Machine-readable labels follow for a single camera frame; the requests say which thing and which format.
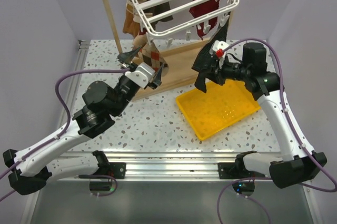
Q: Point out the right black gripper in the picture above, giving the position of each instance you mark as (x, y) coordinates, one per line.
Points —
(217, 75)

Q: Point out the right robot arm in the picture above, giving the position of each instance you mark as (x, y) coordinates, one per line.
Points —
(299, 162)

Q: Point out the black striped underwear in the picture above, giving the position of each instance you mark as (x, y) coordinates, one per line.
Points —
(206, 62)

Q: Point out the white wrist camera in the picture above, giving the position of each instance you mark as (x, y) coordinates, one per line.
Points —
(218, 48)
(141, 75)

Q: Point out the tan brown underwear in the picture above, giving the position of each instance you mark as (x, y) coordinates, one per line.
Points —
(130, 26)

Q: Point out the dark red lace underwear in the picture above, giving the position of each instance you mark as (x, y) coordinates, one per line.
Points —
(203, 9)

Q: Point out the white plastic clip hanger frame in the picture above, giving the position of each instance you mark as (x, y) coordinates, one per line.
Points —
(183, 21)

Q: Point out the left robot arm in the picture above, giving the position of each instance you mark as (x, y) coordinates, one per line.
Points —
(102, 104)

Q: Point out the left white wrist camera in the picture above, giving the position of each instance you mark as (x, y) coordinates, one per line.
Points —
(141, 75)

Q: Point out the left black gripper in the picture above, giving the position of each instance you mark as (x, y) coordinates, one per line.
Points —
(126, 58)

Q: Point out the yellow plastic tray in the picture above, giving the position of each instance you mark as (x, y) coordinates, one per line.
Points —
(217, 109)

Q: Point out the argyle patterned underwear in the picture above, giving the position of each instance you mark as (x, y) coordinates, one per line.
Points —
(149, 53)

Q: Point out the wooden hanger rack stand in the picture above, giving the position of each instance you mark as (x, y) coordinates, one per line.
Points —
(178, 52)

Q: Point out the left aluminium side rail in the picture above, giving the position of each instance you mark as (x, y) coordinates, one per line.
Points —
(68, 88)

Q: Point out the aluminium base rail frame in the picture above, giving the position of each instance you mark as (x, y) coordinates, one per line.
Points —
(135, 166)

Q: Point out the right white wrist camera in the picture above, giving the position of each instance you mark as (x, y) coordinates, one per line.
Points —
(218, 48)

